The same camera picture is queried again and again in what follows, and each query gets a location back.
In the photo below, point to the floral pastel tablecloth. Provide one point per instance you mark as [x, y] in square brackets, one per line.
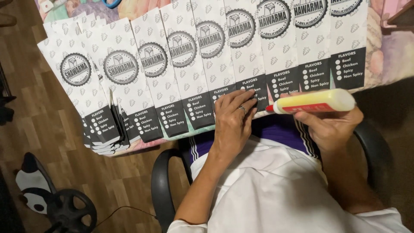
[394, 55]

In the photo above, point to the small white plastic object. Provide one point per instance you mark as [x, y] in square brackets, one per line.
[48, 5]

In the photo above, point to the stack of printed paper bags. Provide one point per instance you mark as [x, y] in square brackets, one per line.
[76, 81]

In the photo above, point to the black spoked wheel base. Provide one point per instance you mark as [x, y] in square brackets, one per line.
[72, 210]

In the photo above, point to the person's right hand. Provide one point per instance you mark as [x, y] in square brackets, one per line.
[330, 129]

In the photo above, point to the yellow glue bottle red cap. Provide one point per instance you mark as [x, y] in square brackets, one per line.
[317, 101]

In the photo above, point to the row of printed paper bags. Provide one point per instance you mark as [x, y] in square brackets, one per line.
[181, 64]

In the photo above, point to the purple shorts white stripes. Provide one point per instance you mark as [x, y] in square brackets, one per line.
[278, 129]

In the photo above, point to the person's left hand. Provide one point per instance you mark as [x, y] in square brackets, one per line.
[231, 129]

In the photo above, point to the black white panda slipper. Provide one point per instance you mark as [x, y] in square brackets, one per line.
[34, 184]

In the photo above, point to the person's white shirt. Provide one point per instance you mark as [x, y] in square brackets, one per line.
[278, 194]

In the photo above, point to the white black printed paper bag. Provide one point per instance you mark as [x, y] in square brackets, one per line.
[241, 51]

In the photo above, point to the black office chair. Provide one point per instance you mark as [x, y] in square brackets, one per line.
[160, 191]

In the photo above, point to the dark furniture leg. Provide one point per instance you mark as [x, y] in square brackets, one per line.
[5, 100]

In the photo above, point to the brown wooden furniture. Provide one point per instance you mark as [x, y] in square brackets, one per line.
[399, 13]

